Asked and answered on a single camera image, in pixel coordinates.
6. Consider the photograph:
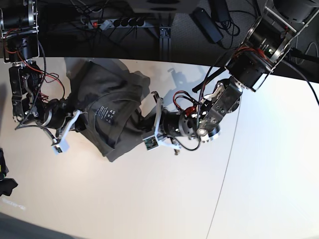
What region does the grey T-shirt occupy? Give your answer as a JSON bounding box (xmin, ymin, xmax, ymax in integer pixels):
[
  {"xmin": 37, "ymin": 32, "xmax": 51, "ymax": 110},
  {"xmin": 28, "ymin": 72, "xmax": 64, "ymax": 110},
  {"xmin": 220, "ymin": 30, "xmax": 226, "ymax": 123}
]
[{"xmin": 64, "ymin": 57, "xmax": 151, "ymax": 162}]

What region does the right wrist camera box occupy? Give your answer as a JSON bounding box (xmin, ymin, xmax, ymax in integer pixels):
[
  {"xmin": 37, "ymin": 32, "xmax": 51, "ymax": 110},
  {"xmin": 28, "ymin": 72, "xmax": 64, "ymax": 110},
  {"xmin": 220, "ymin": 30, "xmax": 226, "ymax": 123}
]
[{"xmin": 52, "ymin": 140, "xmax": 69, "ymax": 155}]

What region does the grey power strip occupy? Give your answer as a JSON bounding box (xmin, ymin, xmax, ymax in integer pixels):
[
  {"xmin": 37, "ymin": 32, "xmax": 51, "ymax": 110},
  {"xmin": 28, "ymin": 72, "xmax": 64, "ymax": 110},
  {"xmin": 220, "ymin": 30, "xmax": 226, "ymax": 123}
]
[{"xmin": 81, "ymin": 17, "xmax": 147, "ymax": 31}]

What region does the black power adapter brick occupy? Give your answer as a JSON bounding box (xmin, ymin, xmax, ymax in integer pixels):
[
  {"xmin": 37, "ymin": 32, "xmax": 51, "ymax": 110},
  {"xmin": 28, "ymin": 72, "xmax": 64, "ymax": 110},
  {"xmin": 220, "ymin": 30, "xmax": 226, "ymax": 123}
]
[{"xmin": 190, "ymin": 7, "xmax": 223, "ymax": 44}]

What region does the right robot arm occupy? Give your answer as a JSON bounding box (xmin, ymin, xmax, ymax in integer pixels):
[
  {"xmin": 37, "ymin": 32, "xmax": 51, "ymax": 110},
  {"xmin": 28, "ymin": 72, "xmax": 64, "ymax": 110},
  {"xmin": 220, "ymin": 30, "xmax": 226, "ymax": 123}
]
[{"xmin": 0, "ymin": 0, "xmax": 83, "ymax": 153}]

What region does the aluminium frame post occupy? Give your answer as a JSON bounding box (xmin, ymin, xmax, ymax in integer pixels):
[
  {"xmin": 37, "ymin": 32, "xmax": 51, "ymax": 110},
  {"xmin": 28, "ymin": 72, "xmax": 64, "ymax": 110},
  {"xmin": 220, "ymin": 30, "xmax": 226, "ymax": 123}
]
[{"xmin": 159, "ymin": 13, "xmax": 172, "ymax": 62}]

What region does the black clothes pile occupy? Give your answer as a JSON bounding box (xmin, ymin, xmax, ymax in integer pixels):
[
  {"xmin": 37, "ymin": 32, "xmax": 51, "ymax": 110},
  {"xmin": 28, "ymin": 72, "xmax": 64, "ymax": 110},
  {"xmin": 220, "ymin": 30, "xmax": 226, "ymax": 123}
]
[{"xmin": 0, "ymin": 148, "xmax": 18, "ymax": 197}]

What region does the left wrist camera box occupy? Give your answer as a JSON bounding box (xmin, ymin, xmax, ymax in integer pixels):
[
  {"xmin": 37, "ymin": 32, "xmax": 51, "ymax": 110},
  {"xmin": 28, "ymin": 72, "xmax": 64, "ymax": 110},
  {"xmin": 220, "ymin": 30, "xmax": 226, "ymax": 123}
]
[{"xmin": 143, "ymin": 136, "xmax": 159, "ymax": 151}]

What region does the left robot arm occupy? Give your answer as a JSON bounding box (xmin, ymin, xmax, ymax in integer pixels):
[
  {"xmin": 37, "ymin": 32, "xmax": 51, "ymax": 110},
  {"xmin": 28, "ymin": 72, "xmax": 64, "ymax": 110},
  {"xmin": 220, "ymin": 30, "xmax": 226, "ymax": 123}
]
[{"xmin": 143, "ymin": 0, "xmax": 319, "ymax": 152}]

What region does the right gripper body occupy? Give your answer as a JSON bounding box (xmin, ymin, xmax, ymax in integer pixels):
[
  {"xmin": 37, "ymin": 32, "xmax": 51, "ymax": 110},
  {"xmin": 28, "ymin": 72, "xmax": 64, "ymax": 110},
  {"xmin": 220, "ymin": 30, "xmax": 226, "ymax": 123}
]
[{"xmin": 37, "ymin": 99, "xmax": 77, "ymax": 144}]

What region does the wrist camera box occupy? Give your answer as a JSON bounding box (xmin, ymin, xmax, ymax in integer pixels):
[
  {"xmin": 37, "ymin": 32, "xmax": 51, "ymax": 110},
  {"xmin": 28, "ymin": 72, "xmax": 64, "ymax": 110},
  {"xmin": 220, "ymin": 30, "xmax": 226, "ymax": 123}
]
[
  {"xmin": 52, "ymin": 140, "xmax": 69, "ymax": 155},
  {"xmin": 143, "ymin": 136, "xmax": 159, "ymax": 151}
]

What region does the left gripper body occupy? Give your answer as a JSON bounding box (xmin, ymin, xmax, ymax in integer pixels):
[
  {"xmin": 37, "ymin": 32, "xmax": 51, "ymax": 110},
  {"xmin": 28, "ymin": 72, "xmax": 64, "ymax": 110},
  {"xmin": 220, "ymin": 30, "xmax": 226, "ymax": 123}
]
[{"xmin": 149, "ymin": 91, "xmax": 199, "ymax": 152}]

